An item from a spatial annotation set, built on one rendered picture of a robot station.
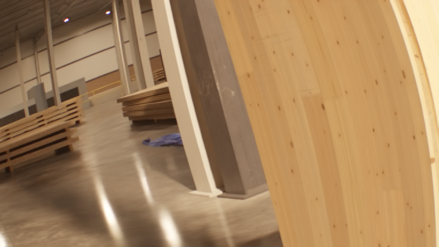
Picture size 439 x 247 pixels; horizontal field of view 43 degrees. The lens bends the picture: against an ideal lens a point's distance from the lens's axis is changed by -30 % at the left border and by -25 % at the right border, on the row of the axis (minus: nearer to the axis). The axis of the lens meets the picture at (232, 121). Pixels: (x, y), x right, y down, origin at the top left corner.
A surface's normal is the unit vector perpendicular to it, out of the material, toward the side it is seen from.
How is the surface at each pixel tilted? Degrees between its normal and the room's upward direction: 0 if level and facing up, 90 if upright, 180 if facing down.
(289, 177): 90
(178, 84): 90
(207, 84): 90
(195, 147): 90
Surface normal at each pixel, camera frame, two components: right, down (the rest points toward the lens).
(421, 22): 0.49, -0.04
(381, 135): -0.84, 0.27
